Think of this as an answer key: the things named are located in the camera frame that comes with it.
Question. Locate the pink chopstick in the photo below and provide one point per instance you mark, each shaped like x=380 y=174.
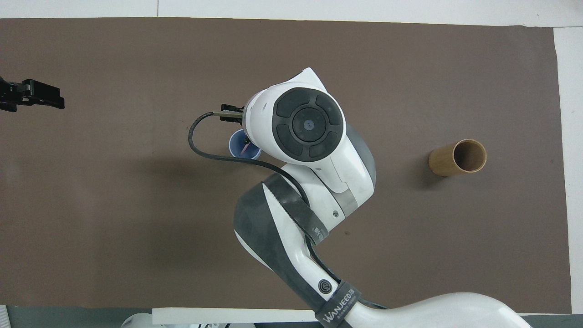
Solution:
x=245 y=147

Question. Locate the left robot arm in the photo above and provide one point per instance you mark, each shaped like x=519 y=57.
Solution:
x=136 y=321

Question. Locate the blue cup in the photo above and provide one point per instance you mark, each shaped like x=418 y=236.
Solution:
x=236 y=146

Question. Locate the brown cylindrical cup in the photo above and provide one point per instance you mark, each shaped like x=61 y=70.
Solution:
x=444 y=164

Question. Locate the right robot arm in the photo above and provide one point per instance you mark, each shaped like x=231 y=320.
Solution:
x=309 y=123

